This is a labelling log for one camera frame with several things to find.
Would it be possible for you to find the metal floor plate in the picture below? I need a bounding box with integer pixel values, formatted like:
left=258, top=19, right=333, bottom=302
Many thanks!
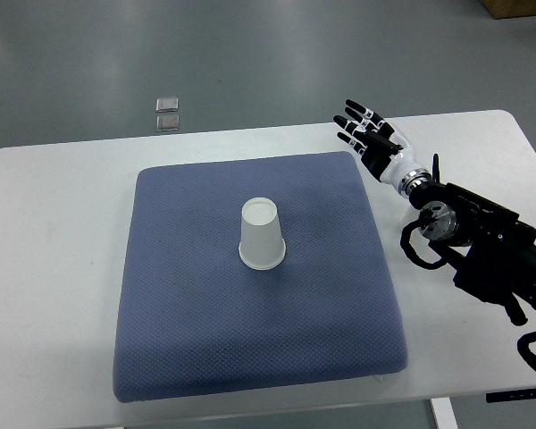
left=155, top=97, right=179, bottom=113
left=155, top=114, right=180, bottom=132

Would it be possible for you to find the black white robotic hand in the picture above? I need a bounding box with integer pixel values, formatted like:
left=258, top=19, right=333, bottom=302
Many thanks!
left=333, top=99, right=432, bottom=198

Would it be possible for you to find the white paper cup on cushion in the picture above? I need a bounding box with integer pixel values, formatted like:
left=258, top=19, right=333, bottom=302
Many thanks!
left=239, top=198, right=286, bottom=271

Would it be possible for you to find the lower metal floor plate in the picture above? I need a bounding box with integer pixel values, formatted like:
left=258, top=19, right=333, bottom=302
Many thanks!
left=155, top=114, right=180, bottom=132

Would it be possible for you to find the blue mesh seat cushion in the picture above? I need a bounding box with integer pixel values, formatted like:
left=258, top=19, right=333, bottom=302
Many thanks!
left=113, top=152, right=407, bottom=402

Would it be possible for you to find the black desk control panel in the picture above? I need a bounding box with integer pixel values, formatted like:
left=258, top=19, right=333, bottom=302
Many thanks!
left=485, top=388, right=536, bottom=403

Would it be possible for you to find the white table leg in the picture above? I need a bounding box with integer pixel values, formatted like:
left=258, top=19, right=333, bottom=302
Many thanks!
left=430, top=397, right=458, bottom=429

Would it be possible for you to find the cardboard box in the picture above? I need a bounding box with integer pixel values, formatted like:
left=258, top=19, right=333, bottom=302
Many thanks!
left=481, top=0, right=536, bottom=20

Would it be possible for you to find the upper metal floor plate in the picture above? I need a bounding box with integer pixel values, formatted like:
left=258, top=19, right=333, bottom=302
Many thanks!
left=155, top=97, right=179, bottom=113

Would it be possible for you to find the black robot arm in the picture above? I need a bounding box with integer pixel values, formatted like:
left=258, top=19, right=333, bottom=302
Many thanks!
left=400, top=172, right=536, bottom=326

